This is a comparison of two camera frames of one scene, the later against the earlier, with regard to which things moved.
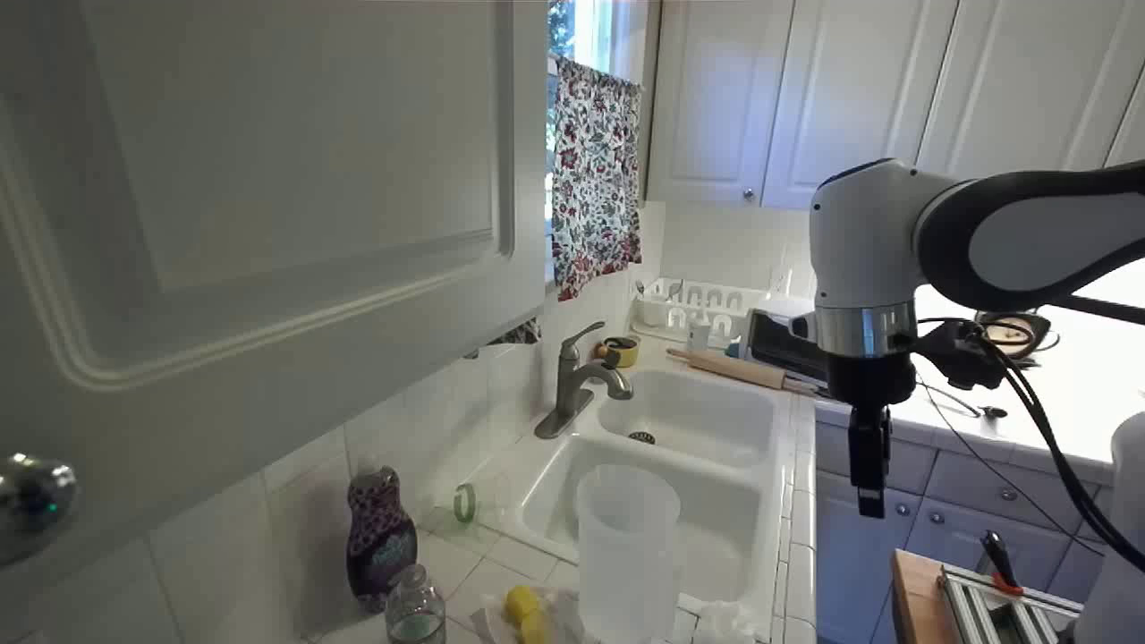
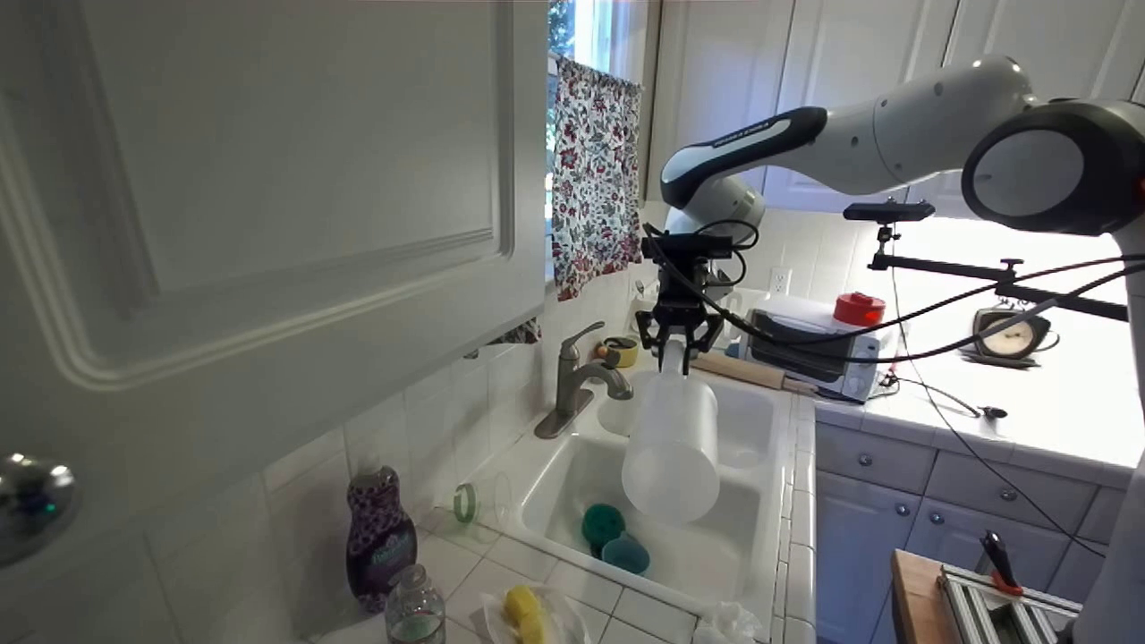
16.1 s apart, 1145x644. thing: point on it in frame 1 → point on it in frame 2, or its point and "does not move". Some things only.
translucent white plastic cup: [630, 556] → [672, 459]
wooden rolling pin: [749, 370] does not move
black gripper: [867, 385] → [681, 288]
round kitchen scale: [1014, 333] does not move
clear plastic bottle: [418, 611] does not move
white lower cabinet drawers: [946, 493] does not move
